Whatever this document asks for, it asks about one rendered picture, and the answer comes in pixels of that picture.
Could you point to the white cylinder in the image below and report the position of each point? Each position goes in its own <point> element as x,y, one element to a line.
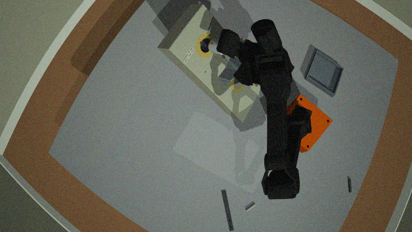
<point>213,46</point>

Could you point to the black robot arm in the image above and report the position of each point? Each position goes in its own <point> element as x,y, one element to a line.
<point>284,132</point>

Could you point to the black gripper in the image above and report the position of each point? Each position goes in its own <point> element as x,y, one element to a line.
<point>229,44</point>

